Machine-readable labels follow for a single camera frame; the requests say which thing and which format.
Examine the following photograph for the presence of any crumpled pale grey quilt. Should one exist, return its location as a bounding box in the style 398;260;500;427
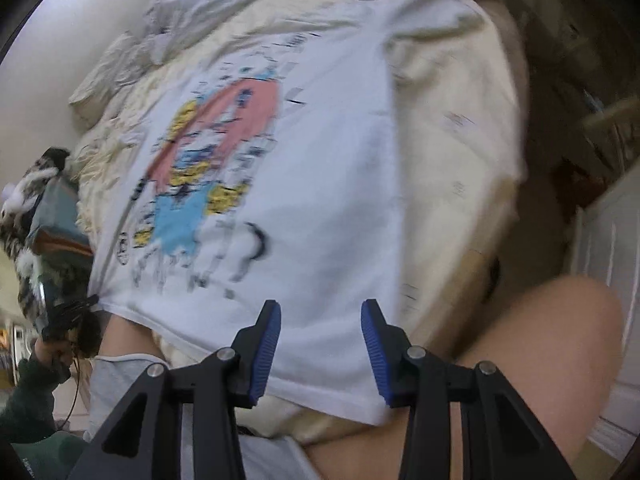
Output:
140;0;261;61

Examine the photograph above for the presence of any person's leg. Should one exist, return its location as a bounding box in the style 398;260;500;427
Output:
100;312;170;361
305;275;623;480

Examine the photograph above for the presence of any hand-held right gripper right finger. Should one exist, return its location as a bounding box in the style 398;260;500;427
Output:
361;299;578;480

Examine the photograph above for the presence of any cream pillow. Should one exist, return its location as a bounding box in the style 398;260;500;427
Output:
67;35;151;126

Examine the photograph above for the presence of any cream cartoon print duvet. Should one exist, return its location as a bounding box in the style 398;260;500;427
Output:
70;0;531;446

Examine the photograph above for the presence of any wooden shelf unit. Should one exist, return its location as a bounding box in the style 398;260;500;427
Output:
525;0;640;211

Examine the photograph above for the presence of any person's left hand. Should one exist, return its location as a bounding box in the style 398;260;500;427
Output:
32;337;76;382

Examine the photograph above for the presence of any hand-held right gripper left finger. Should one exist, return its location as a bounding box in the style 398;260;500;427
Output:
67;300;282;480

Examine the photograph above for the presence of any black and white fluffy blanket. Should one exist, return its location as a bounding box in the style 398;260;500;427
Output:
0;147;96;331

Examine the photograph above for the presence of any person's left leg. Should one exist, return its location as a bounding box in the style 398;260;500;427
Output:
100;312;170;361

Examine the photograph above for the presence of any white cabinet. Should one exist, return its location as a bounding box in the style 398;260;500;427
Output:
570;175;640;436

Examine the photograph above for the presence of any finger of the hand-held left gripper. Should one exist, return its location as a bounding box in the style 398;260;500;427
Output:
47;295;100;333

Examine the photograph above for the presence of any white printed t-shirt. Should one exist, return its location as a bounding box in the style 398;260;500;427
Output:
87;0;486;426

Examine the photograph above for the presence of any person's right leg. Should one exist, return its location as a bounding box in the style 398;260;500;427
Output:
305;275;623;480

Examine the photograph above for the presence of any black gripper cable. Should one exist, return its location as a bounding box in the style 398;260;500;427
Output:
52;345;83;433

